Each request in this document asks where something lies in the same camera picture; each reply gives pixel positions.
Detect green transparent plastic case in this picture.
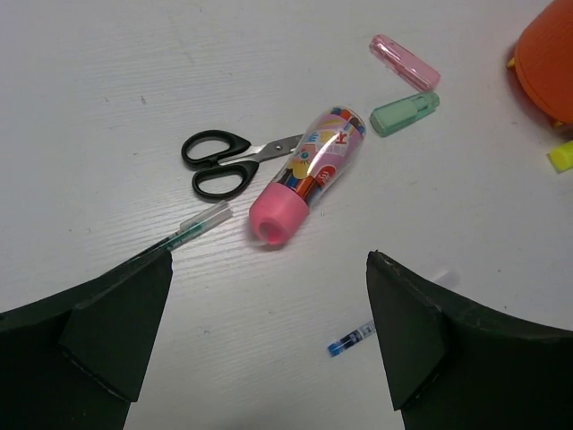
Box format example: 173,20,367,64
369,91,440,137

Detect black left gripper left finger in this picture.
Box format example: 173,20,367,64
1,251,173,429

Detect blue ink pen refill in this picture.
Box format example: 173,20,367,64
328,320,376,357

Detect yellow capped black highlighter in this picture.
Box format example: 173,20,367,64
547,141,573,173

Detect pink transparent plastic case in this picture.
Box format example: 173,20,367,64
369,34,440,92

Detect black handled scissors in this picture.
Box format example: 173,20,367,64
181,130,303,202

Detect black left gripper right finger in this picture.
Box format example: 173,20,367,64
366,251,572,429

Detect orange round organizer container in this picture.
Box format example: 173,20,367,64
507,0,572,126

